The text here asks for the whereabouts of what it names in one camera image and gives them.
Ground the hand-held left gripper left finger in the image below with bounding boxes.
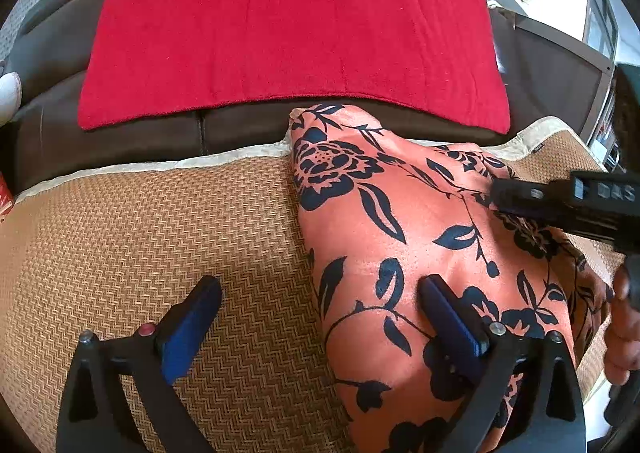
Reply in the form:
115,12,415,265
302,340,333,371
56,275,223,453

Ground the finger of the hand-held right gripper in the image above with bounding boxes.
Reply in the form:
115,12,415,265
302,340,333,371
490,177,576,230

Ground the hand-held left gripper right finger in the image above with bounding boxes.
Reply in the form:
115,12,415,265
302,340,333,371
419,275,586,453

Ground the pink navy floral garment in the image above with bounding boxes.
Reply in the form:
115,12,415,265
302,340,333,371
287,103,617,453

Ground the person's right hand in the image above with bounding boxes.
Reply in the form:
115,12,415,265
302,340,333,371
604,257,640,385

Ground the woven straw mat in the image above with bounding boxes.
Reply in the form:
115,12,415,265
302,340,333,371
0,117,640,453

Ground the brown leather sofa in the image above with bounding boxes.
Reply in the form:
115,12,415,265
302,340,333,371
10,0,617,194

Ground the white quilted cushion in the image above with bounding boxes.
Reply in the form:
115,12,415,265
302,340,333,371
0,73,23,126

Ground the red towel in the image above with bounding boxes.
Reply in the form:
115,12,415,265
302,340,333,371
77,0,511,134

